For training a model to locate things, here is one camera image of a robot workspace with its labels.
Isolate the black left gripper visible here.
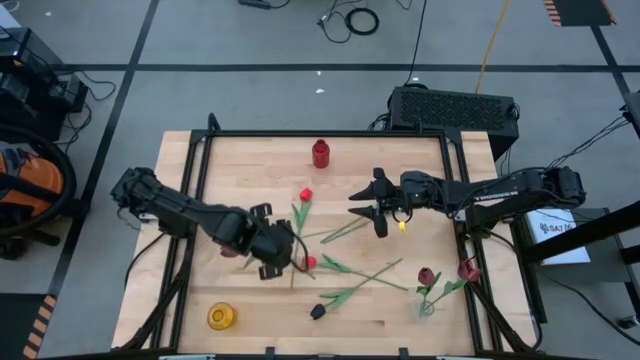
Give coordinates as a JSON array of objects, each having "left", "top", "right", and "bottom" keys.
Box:
[{"left": 247, "top": 202, "right": 297, "bottom": 281}]

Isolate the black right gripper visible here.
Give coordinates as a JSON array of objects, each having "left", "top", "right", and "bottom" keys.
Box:
[{"left": 348, "top": 167, "right": 404, "bottom": 239}]

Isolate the maroon artificial tulip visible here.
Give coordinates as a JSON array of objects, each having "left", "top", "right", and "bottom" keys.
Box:
[
  {"left": 221, "top": 245, "right": 259, "bottom": 271},
  {"left": 429, "top": 258, "right": 482, "bottom": 314},
  {"left": 416, "top": 267, "right": 441, "bottom": 317}
]

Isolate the red vase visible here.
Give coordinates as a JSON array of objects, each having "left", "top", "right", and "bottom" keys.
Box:
[{"left": 311, "top": 139, "right": 331, "bottom": 170}]

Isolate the yellow glass vase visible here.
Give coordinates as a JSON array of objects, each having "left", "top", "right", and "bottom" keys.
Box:
[{"left": 206, "top": 301, "right": 238, "bottom": 332}]

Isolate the clear glass vase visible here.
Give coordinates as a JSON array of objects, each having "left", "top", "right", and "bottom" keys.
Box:
[{"left": 413, "top": 298, "right": 436, "bottom": 321}]

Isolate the black mesh computer case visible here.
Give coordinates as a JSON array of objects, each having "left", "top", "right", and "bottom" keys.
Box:
[{"left": 387, "top": 84, "right": 521, "bottom": 162}]

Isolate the white paper sheet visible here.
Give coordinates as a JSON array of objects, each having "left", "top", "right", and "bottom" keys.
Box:
[{"left": 524, "top": 208, "right": 592, "bottom": 266}]

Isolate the black metal stand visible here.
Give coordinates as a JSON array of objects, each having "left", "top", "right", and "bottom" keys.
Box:
[{"left": 509, "top": 199, "right": 640, "bottom": 321}]

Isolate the orange vacuum cleaner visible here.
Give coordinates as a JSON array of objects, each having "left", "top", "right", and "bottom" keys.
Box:
[{"left": 0, "top": 123, "right": 80, "bottom": 261}]

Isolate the black mat with striped edge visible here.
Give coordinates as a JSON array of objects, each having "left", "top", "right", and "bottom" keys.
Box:
[
  {"left": 542, "top": 0, "right": 617, "bottom": 28},
  {"left": 0, "top": 293, "right": 59, "bottom": 360}
]

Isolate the black equipment stack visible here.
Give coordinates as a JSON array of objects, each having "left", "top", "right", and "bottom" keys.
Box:
[{"left": 0, "top": 27, "right": 90, "bottom": 144}]

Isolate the black hanging cable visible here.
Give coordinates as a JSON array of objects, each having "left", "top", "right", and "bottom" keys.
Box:
[{"left": 403, "top": 0, "right": 429, "bottom": 86}]

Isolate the coiled black cable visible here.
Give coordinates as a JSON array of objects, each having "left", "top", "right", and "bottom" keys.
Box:
[{"left": 344, "top": 6, "right": 380, "bottom": 37}]

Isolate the black cable with plug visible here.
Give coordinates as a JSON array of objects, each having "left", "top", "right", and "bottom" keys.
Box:
[{"left": 317, "top": 0, "right": 351, "bottom": 45}]

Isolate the yellow hanging cable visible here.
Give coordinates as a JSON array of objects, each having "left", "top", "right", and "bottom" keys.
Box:
[{"left": 474, "top": 0, "right": 514, "bottom": 95}]

